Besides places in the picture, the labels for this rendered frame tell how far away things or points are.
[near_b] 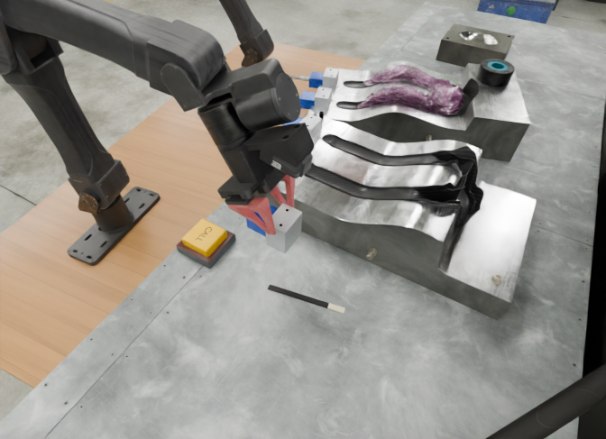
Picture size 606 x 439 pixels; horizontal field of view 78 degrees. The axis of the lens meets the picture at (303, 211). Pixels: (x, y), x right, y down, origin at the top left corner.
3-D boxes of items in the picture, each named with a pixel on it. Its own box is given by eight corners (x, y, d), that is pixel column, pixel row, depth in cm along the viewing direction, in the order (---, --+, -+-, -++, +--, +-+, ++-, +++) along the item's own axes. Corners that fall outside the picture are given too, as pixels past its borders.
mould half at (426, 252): (253, 208, 79) (246, 160, 69) (313, 143, 94) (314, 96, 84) (497, 320, 62) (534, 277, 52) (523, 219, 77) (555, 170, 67)
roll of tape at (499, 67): (479, 68, 98) (483, 55, 96) (511, 76, 96) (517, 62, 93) (472, 82, 93) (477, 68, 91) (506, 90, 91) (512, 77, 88)
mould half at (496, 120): (307, 133, 97) (307, 96, 89) (325, 84, 114) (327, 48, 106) (509, 162, 90) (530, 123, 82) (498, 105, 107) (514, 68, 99)
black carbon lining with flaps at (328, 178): (291, 178, 76) (290, 140, 69) (328, 137, 85) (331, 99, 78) (464, 248, 64) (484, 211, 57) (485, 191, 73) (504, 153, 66)
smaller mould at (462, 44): (435, 59, 125) (441, 39, 120) (447, 43, 133) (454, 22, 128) (497, 75, 118) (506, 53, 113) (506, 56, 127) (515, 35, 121)
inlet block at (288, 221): (219, 219, 63) (215, 197, 59) (237, 201, 66) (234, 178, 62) (284, 254, 59) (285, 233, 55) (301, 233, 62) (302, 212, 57)
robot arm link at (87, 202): (123, 162, 69) (96, 157, 70) (93, 195, 63) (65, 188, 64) (134, 187, 74) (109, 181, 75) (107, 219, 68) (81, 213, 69)
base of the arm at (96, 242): (151, 169, 76) (124, 160, 78) (75, 241, 64) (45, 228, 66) (161, 196, 82) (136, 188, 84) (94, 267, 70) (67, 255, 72)
